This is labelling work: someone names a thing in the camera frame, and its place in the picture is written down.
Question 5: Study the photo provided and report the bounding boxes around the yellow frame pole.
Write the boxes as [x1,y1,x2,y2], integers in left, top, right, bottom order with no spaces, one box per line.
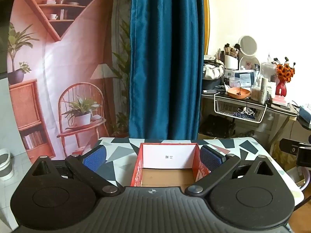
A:
[203,0,211,56]

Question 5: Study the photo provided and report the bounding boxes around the white cloth bag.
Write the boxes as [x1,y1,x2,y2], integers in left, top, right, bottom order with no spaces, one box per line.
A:
[204,62,225,80]

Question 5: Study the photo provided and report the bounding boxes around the blue curtain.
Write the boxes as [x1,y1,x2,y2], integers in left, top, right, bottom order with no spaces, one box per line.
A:
[128,0,206,141]

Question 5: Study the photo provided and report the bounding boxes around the white wire basket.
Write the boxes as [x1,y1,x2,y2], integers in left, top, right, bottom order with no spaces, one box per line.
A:
[214,93,268,124]

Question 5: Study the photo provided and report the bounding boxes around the orange bowl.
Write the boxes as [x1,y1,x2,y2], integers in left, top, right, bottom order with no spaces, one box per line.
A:
[227,87,251,99]

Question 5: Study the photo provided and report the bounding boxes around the grey dressing table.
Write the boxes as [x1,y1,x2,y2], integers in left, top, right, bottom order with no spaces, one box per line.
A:
[201,87,299,151]

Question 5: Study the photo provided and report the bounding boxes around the round white mirror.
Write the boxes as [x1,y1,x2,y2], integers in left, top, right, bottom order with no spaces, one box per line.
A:
[238,35,257,55]

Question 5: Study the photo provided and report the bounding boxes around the white makeup brush holder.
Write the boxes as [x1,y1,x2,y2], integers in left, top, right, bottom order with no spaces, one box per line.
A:
[217,43,241,70]

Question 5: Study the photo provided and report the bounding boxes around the orange flower bouquet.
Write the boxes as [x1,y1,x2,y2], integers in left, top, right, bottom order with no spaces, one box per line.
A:
[273,57,296,82]

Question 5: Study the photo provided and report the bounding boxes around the red vase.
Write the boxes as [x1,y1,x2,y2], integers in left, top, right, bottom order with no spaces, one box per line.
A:
[276,80,287,96]

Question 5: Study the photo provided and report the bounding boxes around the clear acrylic organizer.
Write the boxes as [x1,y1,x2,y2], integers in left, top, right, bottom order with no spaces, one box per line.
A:
[260,62,277,83]

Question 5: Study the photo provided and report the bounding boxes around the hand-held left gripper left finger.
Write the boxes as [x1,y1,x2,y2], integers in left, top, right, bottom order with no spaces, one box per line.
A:
[31,145,123,196]

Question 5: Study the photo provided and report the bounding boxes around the round white cosmetic case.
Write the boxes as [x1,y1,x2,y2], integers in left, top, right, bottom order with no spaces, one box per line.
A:
[239,55,260,74]

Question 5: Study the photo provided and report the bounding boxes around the white lotion bottle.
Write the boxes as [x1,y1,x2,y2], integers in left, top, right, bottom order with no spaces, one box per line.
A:
[259,78,269,103]

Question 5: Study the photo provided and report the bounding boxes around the printed room backdrop cloth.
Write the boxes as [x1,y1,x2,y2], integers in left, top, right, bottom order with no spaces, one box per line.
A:
[7,0,133,164]

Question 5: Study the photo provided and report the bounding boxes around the red cardboard box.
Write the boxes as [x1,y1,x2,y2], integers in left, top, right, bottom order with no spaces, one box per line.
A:
[131,143,212,187]

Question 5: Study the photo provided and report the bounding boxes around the white bucket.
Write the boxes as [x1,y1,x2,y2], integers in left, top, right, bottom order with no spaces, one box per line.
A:
[0,148,12,181]

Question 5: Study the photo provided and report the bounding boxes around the geometric patterned tablecloth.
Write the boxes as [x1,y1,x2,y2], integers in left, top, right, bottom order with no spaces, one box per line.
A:
[80,137,307,199]

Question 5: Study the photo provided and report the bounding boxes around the cotton swab container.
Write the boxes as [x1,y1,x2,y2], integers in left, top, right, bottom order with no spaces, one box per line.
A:
[251,85,261,100]

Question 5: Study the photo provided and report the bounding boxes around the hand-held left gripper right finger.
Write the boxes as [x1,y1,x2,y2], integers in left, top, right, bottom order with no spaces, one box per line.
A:
[185,145,273,197]

